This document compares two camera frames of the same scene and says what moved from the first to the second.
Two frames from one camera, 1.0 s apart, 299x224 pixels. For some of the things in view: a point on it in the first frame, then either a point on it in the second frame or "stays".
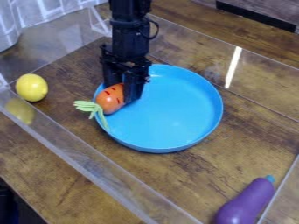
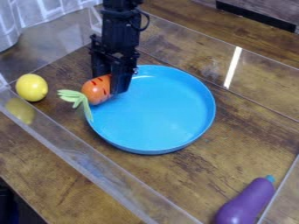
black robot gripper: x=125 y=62 → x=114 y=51
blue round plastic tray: x=176 y=115 stays
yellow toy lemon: x=32 y=87 stays
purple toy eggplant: x=245 y=209 stays
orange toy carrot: x=108 y=99 → x=94 y=93
